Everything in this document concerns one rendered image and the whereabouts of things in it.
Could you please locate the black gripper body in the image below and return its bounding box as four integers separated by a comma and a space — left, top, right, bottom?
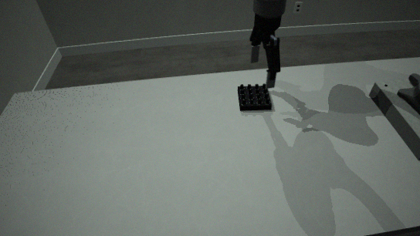
254, 13, 282, 45

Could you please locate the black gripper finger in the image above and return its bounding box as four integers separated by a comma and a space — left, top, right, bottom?
249, 25, 262, 63
261, 34, 280, 89

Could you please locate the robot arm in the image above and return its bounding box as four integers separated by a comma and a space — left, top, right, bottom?
253, 0, 420, 115

